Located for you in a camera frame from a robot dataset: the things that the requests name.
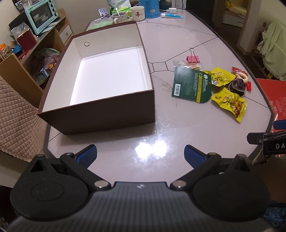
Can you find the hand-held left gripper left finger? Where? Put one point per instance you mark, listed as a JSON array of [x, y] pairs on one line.
[[87, 154]]

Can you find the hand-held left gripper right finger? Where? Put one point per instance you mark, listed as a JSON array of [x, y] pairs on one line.
[[194, 155]]

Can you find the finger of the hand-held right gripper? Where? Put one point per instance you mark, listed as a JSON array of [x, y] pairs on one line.
[[254, 138], [280, 125]]

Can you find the yellow snack packet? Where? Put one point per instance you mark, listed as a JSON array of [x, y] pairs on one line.
[[232, 103], [221, 77]]

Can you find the dark purple scrunchie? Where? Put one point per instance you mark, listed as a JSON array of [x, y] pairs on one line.
[[236, 86]]

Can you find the cream scrunchie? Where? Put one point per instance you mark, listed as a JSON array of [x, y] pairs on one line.
[[244, 78]]

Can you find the dark green card packet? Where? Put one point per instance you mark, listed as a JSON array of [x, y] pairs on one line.
[[190, 86]]

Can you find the red snack packet gold edge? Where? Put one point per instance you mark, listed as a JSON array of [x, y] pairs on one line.
[[236, 69]]

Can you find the brown cardboard box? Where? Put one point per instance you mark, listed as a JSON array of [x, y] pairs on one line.
[[100, 73]]

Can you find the clear bag of cotton swabs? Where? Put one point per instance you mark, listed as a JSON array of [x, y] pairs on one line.
[[190, 65]]

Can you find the pink binder clip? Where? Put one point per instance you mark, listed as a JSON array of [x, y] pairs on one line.
[[192, 59]]

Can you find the red cardboard box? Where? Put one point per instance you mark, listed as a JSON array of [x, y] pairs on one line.
[[273, 96]]

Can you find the blue textured cloth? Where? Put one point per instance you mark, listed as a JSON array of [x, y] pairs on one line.
[[276, 214]]

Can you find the brown quilted cover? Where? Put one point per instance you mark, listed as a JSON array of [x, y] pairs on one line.
[[17, 125]]

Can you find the green covered sofa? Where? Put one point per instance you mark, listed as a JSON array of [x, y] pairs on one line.
[[274, 44]]

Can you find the pink plastic bag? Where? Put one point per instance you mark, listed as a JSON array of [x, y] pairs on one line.
[[52, 62]]

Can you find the green plastic bag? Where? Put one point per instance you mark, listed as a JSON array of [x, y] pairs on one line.
[[48, 53]]

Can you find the wooden shelf unit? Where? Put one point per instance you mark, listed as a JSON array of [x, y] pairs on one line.
[[13, 73]]

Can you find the white bed base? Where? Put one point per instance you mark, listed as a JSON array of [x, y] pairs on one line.
[[232, 20]]

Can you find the white shelf drawer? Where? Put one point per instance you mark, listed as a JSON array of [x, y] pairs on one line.
[[66, 34]]

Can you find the yellow bedding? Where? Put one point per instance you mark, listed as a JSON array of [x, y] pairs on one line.
[[234, 6]]

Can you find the small blue box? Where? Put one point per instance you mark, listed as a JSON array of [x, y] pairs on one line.
[[16, 48]]

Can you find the dark red box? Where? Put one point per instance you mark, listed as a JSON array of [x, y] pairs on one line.
[[26, 40]]

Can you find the green towel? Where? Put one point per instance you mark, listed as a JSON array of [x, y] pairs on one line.
[[98, 25]]

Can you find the glass jar orange lid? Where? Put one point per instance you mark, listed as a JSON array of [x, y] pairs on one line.
[[4, 49]]

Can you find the white mug with figures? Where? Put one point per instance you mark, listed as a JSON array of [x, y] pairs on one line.
[[121, 18]]

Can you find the blue white tube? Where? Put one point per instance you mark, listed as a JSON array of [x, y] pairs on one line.
[[172, 15]]

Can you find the clear plastic bag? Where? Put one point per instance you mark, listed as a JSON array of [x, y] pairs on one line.
[[19, 30]]

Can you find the pill blister pack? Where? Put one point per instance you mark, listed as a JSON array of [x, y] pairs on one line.
[[103, 11]]

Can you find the white charger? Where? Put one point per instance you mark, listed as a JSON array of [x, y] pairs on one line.
[[172, 10]]

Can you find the white spoon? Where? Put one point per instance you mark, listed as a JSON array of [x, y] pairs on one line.
[[116, 10]]

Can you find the teal toaster oven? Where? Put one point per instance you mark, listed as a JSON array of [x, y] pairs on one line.
[[42, 14]]

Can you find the white mug bear print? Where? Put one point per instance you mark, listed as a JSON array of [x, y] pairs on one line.
[[137, 13]]

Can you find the green tissue pack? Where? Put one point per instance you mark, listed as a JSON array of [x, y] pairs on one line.
[[124, 9]]

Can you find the dark green kettle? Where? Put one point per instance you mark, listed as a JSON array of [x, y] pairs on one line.
[[165, 5]]

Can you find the blue thermos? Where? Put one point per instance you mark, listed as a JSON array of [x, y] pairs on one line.
[[148, 9]]

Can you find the white pouch bag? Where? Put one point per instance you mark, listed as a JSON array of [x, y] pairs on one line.
[[116, 2]]

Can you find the clear jar brown contents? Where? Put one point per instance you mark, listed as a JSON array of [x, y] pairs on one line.
[[134, 2]]

